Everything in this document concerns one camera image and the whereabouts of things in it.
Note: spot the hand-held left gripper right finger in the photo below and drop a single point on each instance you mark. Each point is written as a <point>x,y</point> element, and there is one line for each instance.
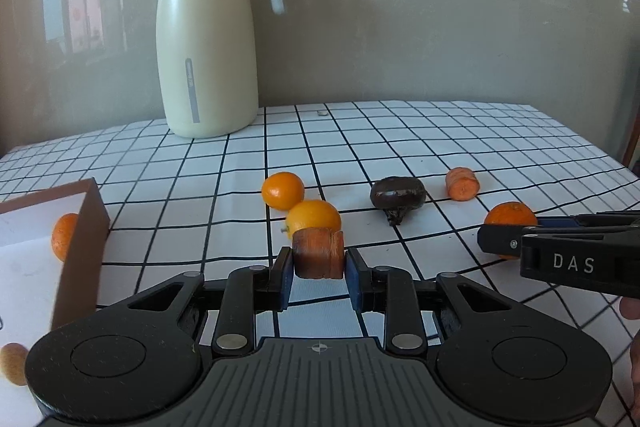
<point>354,282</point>

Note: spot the cream thermos jug grey lid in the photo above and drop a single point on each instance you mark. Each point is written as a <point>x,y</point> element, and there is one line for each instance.
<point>205,47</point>

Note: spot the orange mandarin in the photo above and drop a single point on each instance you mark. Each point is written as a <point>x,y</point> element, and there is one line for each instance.
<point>283,190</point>
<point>510,213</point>
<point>315,214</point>
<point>65,237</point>

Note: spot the brown cardboard box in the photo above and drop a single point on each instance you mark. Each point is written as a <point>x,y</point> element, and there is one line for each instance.
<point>30,267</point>

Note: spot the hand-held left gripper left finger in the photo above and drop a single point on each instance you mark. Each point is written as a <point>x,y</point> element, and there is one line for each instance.
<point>286,279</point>

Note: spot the orange carrot piece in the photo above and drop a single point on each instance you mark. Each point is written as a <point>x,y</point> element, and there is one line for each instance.
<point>318,254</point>
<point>462,184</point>

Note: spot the dark purple mangosteen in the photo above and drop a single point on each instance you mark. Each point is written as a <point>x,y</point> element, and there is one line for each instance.
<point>397,194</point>

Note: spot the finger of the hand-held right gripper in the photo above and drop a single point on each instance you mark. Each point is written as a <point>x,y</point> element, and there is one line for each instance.
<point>600,220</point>
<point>500,239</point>

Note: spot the small tan ball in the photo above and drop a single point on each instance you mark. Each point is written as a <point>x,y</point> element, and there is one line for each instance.
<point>12,363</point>

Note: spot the white black checked tablecloth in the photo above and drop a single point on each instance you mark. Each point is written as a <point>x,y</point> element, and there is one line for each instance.
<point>350,147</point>

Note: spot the person's right hand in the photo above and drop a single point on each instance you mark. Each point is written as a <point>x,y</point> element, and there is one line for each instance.
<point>631,308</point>

